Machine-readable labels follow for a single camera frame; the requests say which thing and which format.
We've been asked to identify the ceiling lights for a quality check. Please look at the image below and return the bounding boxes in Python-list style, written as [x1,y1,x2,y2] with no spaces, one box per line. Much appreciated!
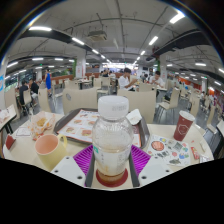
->
[4,11,224,86]

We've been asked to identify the crumpled white napkin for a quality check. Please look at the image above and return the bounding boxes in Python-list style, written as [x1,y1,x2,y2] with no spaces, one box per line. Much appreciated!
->
[125,108,143,126]

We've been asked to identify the person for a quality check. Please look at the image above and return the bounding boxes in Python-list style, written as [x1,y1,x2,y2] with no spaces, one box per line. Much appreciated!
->
[18,79,30,111]
[118,67,138,92]
[29,77,40,95]
[44,68,53,98]
[148,70,165,88]

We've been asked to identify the white paper leaflet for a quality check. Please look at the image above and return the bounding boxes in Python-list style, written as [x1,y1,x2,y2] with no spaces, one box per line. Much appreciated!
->
[14,126,33,138]

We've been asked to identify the neighbouring beige table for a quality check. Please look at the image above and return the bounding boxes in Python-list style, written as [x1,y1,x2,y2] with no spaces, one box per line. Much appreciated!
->
[0,104,18,134]
[216,119,224,158]

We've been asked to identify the dark food tray with paper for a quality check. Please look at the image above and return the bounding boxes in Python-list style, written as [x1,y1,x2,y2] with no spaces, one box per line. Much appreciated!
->
[53,107,151,149]

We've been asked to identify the pale yellow mug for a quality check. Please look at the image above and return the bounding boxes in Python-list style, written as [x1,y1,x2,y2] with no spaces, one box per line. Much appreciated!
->
[34,133,68,172]

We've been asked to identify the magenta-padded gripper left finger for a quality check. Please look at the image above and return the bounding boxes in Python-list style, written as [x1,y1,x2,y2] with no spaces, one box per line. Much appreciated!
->
[50,144,96,188]

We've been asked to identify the far group of beige chairs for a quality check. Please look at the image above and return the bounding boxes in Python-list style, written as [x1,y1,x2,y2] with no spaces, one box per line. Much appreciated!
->
[64,75,113,92]

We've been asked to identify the clear bottle with white cap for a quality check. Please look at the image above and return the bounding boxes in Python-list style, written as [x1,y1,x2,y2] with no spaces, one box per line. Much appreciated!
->
[92,95,135,183]

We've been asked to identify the colourful sticker sheet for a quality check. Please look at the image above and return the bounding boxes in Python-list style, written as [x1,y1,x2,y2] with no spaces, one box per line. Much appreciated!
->
[145,134,193,168]

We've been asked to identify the small red sachet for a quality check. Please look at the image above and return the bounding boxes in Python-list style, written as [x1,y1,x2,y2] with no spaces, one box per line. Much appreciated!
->
[190,146,201,160]

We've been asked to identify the ceiling air conditioner unit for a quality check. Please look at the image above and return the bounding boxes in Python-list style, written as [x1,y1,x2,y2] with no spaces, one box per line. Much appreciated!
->
[87,30,108,42]

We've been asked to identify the beige chair with round hole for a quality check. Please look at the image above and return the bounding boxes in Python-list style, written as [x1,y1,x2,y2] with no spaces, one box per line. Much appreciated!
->
[117,89,158,125]
[62,87,99,116]

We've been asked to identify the red paper cup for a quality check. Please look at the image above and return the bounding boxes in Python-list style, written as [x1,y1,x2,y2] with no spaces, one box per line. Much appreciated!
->
[173,110,196,142]

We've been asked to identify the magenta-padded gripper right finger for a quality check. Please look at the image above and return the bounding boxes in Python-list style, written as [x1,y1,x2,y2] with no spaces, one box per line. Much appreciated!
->
[129,144,175,188]

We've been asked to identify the crumpled food wrapper bag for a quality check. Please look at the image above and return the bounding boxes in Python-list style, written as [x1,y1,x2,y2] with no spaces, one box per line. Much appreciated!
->
[27,110,56,141]

